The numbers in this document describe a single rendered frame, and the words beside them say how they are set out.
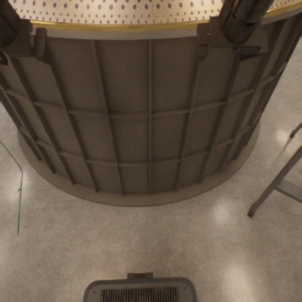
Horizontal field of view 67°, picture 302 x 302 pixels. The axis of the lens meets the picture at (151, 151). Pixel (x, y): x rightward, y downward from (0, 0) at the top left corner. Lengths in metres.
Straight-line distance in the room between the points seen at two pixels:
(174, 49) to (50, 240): 1.34
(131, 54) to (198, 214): 1.14
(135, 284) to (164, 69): 0.97
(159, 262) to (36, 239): 0.79
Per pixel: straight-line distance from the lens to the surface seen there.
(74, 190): 1.76
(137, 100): 1.02
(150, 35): 0.82
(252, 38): 0.53
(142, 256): 1.53
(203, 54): 0.51
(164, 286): 1.24
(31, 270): 1.67
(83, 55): 0.95
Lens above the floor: 1.48
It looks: 51 degrees down
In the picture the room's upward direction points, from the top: straight up
